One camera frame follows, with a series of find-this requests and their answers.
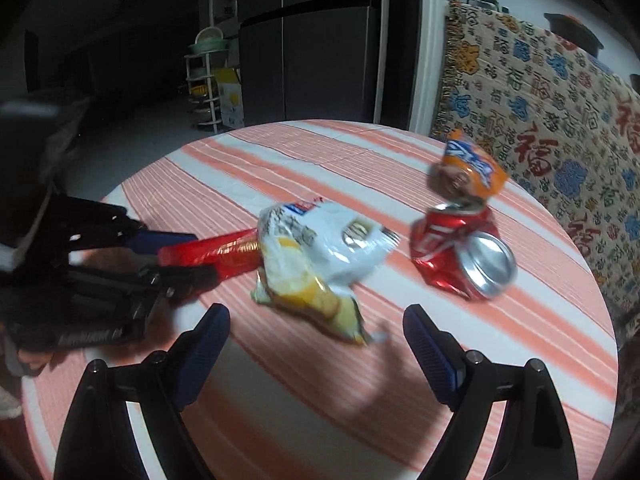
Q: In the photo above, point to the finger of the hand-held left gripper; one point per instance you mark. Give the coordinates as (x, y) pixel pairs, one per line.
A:
(160, 241)
(192, 277)

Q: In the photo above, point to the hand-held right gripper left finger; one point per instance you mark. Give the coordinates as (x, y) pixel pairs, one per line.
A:
(202, 347)

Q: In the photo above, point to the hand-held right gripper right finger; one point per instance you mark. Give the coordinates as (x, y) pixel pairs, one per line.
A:
(430, 355)

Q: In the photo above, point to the red snack packet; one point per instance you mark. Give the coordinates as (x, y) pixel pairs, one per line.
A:
(220, 250)

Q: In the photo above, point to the person's left hand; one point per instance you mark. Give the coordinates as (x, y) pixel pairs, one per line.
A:
(35, 361)

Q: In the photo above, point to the crushed red drink can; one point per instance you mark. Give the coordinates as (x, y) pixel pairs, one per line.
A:
(457, 255)

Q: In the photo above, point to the white yellow chip bag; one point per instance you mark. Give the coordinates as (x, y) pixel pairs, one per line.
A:
(310, 260)

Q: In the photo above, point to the white storage rack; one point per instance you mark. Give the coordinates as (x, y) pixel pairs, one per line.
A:
(202, 90)

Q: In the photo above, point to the yellow cardboard box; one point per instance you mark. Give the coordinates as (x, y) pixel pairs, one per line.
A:
(231, 100)

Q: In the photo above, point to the orange snack bag blue label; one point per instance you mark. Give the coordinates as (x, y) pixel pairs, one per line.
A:
(467, 170)

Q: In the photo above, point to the green plastic basin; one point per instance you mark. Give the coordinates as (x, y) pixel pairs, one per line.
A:
(210, 42)

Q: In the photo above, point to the dark refrigerator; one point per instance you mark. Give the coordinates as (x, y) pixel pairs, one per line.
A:
(310, 50)

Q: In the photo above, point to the printed blanket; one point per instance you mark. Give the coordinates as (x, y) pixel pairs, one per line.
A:
(550, 125)

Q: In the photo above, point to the white door frame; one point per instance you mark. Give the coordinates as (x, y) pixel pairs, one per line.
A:
(440, 35)

